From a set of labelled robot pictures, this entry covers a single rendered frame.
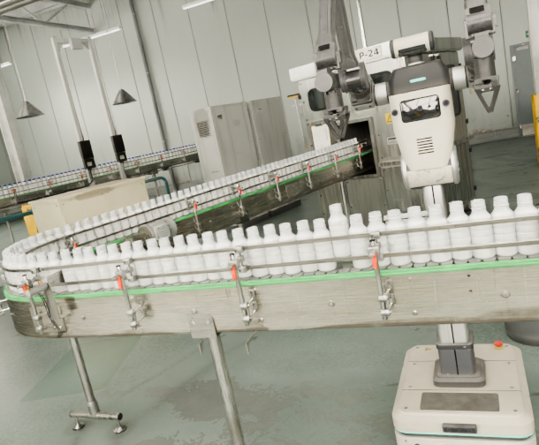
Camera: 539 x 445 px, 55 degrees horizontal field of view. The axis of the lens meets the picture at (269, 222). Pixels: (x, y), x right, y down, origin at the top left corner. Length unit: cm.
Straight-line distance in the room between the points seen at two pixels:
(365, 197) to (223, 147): 287
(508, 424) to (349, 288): 90
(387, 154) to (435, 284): 380
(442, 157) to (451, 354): 84
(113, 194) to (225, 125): 254
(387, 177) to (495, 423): 349
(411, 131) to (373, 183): 335
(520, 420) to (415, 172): 100
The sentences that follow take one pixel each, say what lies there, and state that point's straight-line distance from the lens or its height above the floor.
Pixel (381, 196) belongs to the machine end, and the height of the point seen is 54.
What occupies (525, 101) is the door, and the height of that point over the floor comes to 79.
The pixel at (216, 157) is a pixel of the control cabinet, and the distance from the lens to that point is 771.
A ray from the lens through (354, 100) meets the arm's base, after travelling 219.
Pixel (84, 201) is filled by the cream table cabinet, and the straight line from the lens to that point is 569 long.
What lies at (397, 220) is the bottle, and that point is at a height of 114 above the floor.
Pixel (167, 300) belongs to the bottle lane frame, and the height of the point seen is 95.
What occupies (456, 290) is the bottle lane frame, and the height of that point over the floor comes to 92.
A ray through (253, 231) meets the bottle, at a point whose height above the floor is 115.
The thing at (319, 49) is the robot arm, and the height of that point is 168.
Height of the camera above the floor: 149
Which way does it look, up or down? 11 degrees down
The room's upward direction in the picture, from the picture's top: 12 degrees counter-clockwise
